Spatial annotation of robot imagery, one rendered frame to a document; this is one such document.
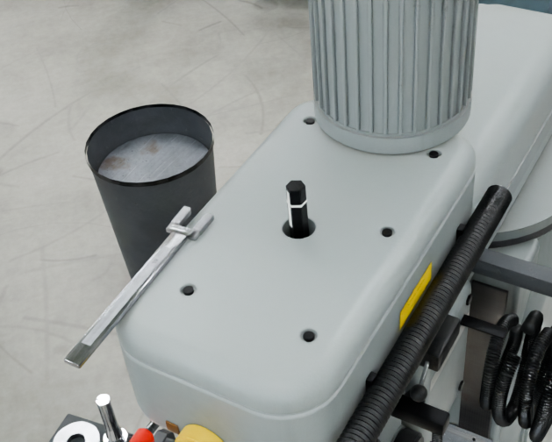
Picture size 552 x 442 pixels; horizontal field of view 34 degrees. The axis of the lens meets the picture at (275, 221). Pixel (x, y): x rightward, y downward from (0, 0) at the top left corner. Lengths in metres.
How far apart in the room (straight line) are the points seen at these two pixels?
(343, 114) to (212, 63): 3.83
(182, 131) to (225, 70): 1.34
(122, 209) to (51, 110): 1.58
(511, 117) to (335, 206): 0.46
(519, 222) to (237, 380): 0.76
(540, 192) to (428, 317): 0.60
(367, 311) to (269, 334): 0.10
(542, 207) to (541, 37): 0.28
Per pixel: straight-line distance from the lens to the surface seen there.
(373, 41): 1.03
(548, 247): 1.60
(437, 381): 1.36
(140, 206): 3.25
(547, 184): 1.61
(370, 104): 1.07
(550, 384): 1.36
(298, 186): 0.98
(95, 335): 0.94
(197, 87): 4.75
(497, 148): 1.37
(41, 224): 4.10
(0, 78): 5.17
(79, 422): 1.85
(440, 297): 1.06
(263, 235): 1.01
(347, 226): 1.02
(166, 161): 3.44
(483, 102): 1.44
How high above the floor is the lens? 2.58
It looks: 42 degrees down
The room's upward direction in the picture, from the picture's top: 6 degrees counter-clockwise
